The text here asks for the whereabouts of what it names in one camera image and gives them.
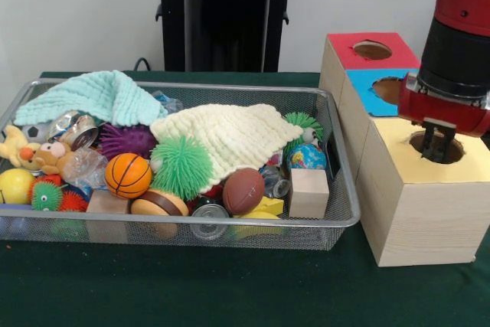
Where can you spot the yellow smiley ball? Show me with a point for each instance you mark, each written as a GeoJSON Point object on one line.
{"type": "Point", "coordinates": [15, 187]}

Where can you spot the brown toy football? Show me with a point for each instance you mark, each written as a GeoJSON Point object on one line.
{"type": "Point", "coordinates": [244, 191]}

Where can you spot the mint waffle cloth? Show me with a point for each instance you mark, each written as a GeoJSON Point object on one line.
{"type": "Point", "coordinates": [99, 93]}

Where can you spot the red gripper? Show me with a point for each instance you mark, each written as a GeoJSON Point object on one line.
{"type": "Point", "coordinates": [440, 112]}

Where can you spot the dark green table cloth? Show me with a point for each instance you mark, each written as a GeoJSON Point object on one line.
{"type": "Point", "coordinates": [229, 288]}

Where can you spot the orange toy basketball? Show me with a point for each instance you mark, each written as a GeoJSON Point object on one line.
{"type": "Point", "coordinates": [128, 175]}

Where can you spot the globe print ball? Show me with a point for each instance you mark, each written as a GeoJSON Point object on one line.
{"type": "Point", "coordinates": [306, 157]}

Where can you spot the toy burger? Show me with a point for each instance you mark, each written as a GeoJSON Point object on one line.
{"type": "Point", "coordinates": [159, 202]}

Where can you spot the clear mesh bin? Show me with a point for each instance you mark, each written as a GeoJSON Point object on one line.
{"type": "Point", "coordinates": [268, 235]}

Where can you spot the plain wooden cube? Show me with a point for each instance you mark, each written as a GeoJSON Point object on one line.
{"type": "Point", "coordinates": [308, 193]}

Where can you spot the green spiky rubber ball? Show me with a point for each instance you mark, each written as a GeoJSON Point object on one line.
{"type": "Point", "coordinates": [180, 168]}

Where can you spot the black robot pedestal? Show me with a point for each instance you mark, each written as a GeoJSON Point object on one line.
{"type": "Point", "coordinates": [229, 17]}

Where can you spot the wooden box with three holes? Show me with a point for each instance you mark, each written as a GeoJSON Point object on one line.
{"type": "Point", "coordinates": [428, 220]}

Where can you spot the cream waffle cloth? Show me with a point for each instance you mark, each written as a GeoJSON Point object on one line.
{"type": "Point", "coordinates": [229, 135]}

